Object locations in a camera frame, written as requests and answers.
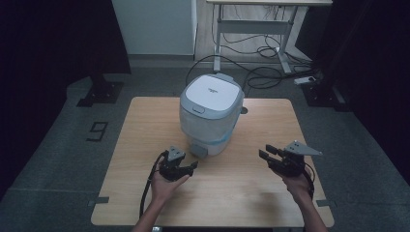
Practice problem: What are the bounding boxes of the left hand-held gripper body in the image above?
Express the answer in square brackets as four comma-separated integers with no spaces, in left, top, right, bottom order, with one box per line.
[159,145,191,182]

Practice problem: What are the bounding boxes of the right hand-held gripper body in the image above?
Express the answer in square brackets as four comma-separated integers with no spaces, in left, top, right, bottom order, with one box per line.
[270,139,323,178]

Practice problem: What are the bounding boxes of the white grey pedal trash can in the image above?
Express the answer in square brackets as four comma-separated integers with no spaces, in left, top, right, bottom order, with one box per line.
[179,72,246,160]

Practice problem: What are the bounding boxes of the person's left hand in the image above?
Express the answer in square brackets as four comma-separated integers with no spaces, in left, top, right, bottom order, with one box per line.
[150,172,191,206]

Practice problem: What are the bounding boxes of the person's right hand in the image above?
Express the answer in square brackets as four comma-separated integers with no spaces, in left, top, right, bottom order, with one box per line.
[277,172,313,204]

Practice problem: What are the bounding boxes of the grey floor tape piece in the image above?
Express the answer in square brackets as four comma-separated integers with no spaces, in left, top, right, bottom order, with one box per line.
[315,199,338,208]
[87,195,110,208]

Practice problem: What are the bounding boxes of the black stand base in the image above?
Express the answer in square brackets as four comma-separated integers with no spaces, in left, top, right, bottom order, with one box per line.
[301,79,352,113]
[75,74,126,108]

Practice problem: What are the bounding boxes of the white power strip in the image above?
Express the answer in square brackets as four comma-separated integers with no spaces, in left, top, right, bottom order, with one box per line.
[293,74,316,86]

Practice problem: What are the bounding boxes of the dark curtain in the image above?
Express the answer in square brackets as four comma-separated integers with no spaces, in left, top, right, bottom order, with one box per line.
[0,0,132,201]
[294,0,410,187]

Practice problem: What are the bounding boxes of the white cabinet panel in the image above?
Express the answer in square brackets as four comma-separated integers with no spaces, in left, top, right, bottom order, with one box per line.
[110,0,198,56]

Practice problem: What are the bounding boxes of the right hand-held gripper black cable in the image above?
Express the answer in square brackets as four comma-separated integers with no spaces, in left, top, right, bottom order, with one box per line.
[303,161,316,201]

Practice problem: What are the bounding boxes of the hand-held gripper black cable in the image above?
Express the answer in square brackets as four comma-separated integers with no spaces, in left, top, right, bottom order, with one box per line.
[303,161,316,201]
[138,150,169,220]

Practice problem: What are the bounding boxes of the left hand-held gripper black cable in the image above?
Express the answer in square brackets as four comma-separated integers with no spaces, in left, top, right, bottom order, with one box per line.
[138,150,169,220]

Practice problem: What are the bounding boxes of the coiled black floor cable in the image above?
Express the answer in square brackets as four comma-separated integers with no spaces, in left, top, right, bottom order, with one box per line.
[243,65,318,95]

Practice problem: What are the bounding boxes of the black cables under desk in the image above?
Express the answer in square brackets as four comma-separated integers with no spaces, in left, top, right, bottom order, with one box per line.
[211,3,314,66]

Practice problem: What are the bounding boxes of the long black floor cable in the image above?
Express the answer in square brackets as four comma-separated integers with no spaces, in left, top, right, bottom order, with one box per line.
[185,53,253,87]

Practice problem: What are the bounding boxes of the white desk with metal frame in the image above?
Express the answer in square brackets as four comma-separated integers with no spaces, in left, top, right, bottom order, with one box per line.
[206,0,334,75]

